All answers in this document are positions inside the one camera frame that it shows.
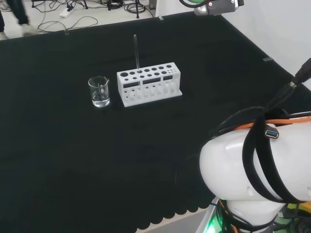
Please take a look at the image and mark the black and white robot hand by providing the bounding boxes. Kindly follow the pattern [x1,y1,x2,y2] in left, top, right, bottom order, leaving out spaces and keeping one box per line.
[193,0,245,17]

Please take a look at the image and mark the clear glass rod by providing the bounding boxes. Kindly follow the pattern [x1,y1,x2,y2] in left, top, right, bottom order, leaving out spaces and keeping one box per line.
[133,34,141,74]

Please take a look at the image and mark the white test tube rack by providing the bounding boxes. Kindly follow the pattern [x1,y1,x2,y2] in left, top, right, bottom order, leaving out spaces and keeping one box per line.
[116,62,183,108]

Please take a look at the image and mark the black tripod stand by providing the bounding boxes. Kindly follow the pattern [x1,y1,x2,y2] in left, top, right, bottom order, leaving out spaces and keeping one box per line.
[132,0,155,20]

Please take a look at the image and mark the black tripod legs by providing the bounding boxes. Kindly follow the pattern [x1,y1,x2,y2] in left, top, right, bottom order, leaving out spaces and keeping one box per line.
[31,0,88,10]

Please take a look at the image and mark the clear glass beaker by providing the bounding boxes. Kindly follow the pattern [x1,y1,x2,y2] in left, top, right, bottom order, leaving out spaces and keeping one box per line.
[87,76,111,108]

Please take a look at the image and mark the white power strip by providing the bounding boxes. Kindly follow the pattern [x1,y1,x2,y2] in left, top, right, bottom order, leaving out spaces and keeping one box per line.
[59,8,75,18]

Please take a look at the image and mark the person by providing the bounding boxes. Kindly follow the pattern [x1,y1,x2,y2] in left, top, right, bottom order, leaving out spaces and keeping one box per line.
[0,0,40,41]

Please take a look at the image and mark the black bench cloth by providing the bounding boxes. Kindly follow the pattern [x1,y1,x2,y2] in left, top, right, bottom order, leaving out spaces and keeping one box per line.
[0,8,311,233]

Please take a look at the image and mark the white base with green light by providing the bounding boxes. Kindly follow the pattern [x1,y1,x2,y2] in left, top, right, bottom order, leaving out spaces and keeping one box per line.
[196,196,228,233]

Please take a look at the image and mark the thick black cable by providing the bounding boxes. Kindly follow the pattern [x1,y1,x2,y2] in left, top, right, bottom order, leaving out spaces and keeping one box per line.
[264,57,311,115]

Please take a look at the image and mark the black floor cable loop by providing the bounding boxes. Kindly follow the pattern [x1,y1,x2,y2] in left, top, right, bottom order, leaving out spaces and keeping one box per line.
[37,16,99,33]

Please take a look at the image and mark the orange cable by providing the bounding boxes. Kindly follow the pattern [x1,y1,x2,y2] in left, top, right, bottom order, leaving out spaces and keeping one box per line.
[232,116,311,132]

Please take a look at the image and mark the black cable with blue plug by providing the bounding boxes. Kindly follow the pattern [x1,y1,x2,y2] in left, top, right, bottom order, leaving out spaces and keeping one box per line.
[210,106,280,140]

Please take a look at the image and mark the thin black cable loop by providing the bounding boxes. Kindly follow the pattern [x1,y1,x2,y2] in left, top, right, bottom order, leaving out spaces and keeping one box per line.
[173,155,203,191]

